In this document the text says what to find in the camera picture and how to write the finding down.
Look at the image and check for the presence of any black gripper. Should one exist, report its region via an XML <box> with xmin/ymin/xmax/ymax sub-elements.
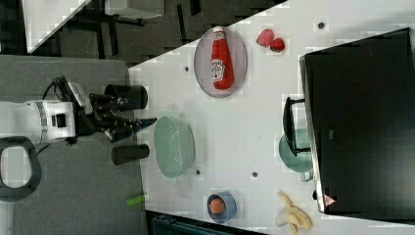
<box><xmin>53</xmin><ymin>76</ymin><xmax>158</xmax><ymax>145</ymax></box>

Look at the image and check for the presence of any orange ball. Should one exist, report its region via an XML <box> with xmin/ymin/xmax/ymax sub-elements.
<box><xmin>208</xmin><ymin>198</ymin><xmax>225</xmax><ymax>214</ymax></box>

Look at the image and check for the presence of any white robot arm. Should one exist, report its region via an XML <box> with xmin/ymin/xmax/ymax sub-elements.
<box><xmin>1</xmin><ymin>76</ymin><xmax>157</xmax><ymax>145</ymax></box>

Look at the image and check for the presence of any whole red strawberry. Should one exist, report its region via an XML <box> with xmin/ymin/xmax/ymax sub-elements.
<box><xmin>269</xmin><ymin>38</ymin><xmax>285</xmax><ymax>53</ymax></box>

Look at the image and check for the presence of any grey oval plate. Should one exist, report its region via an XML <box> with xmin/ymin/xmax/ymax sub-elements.
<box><xmin>194</xmin><ymin>26</ymin><xmax>248</xmax><ymax>98</ymax></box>

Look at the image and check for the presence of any green marker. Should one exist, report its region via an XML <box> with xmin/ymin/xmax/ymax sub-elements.
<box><xmin>126</xmin><ymin>195</ymin><xmax>146</xmax><ymax>207</ymax></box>

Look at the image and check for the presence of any blue bowl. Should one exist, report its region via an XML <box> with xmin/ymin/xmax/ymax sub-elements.
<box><xmin>207</xmin><ymin>191</ymin><xmax>237</xmax><ymax>223</ymax></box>

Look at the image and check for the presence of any black toaster oven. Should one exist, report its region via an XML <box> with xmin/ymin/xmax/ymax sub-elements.
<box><xmin>300</xmin><ymin>28</ymin><xmax>415</xmax><ymax>224</ymax></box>

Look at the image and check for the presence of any green plastic strainer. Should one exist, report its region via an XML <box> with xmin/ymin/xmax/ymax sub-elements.
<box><xmin>154</xmin><ymin>117</ymin><xmax>195</xmax><ymax>178</ymax></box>

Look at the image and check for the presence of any red strawberry half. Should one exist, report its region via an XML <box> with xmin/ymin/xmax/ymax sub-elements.
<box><xmin>256</xmin><ymin>28</ymin><xmax>274</xmax><ymax>47</ymax></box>

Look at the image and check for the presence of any peeled banana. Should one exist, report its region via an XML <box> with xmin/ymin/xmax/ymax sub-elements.
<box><xmin>275</xmin><ymin>191</ymin><xmax>312</xmax><ymax>235</ymax></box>

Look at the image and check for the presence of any black utensil cup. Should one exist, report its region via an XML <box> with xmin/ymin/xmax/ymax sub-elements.
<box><xmin>105</xmin><ymin>84</ymin><xmax>148</xmax><ymax>112</ymax></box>

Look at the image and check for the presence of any red ketchup bottle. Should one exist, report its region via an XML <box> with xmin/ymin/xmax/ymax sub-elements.
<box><xmin>210</xmin><ymin>26</ymin><xmax>234</xmax><ymax>90</ymax></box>

